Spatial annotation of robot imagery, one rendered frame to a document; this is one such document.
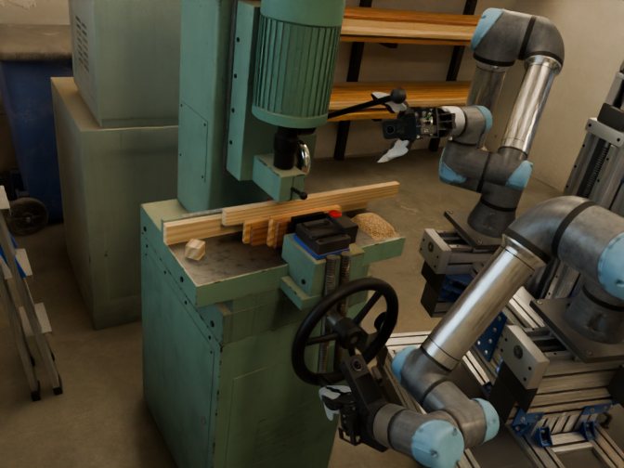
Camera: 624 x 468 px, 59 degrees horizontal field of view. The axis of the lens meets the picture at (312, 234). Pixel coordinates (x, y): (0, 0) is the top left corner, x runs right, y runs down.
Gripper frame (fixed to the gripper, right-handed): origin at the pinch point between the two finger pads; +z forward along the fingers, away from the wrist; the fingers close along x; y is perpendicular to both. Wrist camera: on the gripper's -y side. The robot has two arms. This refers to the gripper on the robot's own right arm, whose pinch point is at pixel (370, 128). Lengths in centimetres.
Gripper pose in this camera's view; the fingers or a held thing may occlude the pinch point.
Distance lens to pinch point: 126.1
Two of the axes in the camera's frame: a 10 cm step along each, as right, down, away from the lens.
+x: 1.0, 9.9, 1.3
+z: -8.3, 1.6, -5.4
